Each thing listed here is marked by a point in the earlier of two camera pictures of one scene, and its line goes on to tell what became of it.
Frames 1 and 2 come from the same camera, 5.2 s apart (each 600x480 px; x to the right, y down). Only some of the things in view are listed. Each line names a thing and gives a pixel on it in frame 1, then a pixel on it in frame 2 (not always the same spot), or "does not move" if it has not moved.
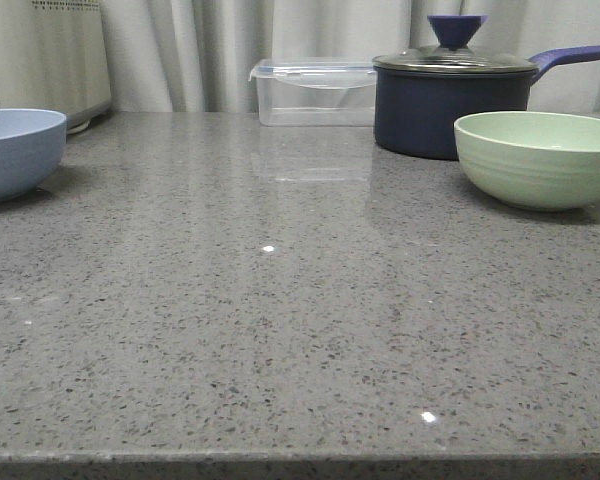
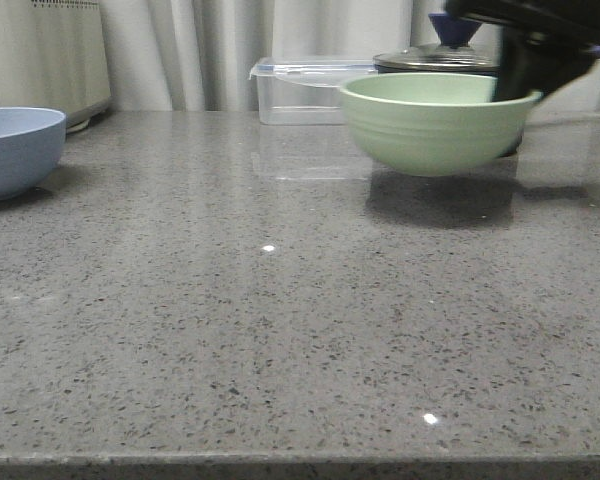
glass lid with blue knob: (451, 55) does not move
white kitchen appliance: (48, 55) does not move
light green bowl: (538, 160) to (433, 123)
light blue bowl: (20, 151) does not move
